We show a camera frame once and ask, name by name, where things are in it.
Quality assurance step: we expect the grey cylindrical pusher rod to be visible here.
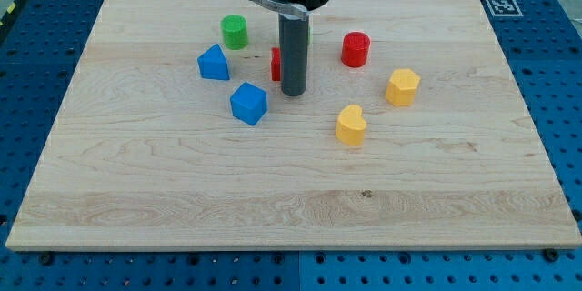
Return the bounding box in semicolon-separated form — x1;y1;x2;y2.
278;15;309;96

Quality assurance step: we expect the yellow hexagon block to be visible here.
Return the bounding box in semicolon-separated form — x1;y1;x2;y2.
385;68;421;106

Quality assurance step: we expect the red block behind rod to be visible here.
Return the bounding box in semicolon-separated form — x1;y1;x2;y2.
270;47;281;82

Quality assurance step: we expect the green cylinder block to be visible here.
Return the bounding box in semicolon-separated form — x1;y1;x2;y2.
220;15;248;50

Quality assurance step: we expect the red cylinder block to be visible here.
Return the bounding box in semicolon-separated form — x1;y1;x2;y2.
341;31;371;68

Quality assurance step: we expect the blue cube block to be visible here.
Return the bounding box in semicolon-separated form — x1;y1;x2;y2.
230;82;267;125

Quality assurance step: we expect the blue triangle block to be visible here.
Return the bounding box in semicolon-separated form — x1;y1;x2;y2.
197;44;230;80

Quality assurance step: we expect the yellow heart block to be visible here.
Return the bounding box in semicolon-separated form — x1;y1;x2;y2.
335;105;367;146

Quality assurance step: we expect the light wooden board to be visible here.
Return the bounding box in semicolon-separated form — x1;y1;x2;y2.
6;0;581;252

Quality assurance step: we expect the white fiducial marker tag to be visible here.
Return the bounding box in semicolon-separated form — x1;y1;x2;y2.
485;0;523;17

